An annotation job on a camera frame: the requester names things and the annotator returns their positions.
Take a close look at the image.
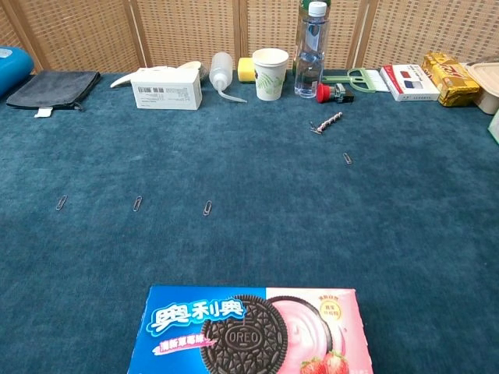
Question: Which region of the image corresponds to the beaded metal chain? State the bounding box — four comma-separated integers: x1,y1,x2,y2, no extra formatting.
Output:
317,111,344,132

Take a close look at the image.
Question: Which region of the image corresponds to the blue carpet table cover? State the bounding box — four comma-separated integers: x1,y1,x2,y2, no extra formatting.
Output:
0,69,499,374

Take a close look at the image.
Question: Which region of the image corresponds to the white paper cup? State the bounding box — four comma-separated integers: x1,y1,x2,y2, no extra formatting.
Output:
252,48,290,102

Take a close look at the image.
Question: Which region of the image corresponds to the yellow sponge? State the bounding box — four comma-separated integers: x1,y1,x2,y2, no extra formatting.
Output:
237,57,257,83

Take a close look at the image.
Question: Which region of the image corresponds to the clear squeeze wash bottle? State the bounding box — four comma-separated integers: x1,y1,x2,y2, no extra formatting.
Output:
209,51,248,104

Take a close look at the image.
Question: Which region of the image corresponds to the white cardboard box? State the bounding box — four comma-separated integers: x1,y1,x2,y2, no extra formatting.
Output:
130,67,203,111

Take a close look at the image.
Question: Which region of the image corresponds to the blue pink Oreo box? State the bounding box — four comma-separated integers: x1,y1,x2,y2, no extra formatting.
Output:
126,285,374,374

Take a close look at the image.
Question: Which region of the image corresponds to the clear water bottle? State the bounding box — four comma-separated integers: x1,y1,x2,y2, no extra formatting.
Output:
294,1,331,97

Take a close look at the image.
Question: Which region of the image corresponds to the green handheld brush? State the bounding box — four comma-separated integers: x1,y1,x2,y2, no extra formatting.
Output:
321,67,391,94

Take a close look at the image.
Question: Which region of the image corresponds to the rattan folding screen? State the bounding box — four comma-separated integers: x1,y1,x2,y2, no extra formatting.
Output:
0,0,499,75

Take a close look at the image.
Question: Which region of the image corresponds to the red white flat box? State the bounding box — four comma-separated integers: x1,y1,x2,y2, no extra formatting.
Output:
379,64,441,102

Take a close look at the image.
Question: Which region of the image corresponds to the dark grey cloth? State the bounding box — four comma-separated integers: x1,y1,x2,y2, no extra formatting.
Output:
5,70,101,118

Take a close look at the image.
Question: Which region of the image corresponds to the yellow snack package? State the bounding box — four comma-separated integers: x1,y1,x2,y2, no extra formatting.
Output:
420,51,481,108

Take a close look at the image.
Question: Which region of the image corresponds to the green tissue box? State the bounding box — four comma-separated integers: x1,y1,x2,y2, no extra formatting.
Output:
486,110,499,146

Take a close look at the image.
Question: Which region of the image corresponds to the beige lidded lunch box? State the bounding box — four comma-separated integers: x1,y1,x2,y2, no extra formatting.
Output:
463,62,499,116

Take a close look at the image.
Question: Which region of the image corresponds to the blue detergent bottle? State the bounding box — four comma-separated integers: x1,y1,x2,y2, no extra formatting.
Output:
0,45,35,98

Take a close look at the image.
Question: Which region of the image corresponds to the white handled round brush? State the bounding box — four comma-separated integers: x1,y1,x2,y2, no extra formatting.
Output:
109,61,203,89

